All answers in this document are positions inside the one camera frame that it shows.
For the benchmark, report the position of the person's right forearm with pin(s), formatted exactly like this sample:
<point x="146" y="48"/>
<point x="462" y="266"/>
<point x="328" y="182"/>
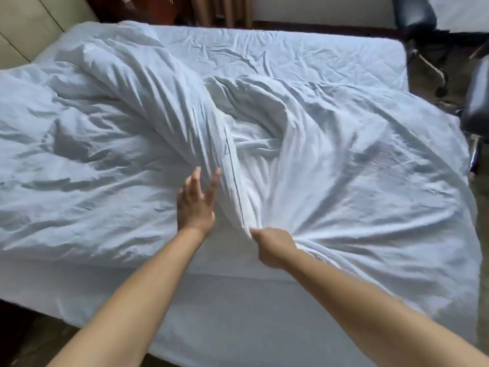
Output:
<point x="382" y="313"/>

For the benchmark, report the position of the black office chair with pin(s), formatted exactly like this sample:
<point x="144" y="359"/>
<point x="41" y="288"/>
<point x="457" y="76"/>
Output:
<point x="477" y="99"/>
<point x="414" y="15"/>

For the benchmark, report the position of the white duvet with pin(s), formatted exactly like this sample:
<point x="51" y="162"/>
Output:
<point x="344" y="168"/>

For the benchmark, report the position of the beige padded headboard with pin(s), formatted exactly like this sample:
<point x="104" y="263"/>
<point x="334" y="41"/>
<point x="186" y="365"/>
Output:
<point x="23" y="26"/>

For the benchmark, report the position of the person's left forearm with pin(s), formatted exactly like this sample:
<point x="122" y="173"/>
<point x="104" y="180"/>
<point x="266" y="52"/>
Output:
<point x="133" y="301"/>

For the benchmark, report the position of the white bed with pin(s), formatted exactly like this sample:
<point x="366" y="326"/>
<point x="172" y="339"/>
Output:
<point x="305" y="49"/>

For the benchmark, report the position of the person's left hand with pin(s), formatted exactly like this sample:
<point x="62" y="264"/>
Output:
<point x="195" y="210"/>

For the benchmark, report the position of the beige curtain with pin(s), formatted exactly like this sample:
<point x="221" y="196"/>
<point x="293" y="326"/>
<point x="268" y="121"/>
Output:
<point x="225" y="9"/>

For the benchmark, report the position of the person's right hand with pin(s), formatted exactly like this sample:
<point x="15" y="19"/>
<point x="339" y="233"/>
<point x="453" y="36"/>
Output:
<point x="273" y="246"/>

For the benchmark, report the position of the white bedding bundle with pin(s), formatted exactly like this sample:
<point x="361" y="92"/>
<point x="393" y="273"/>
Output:
<point x="462" y="11"/>

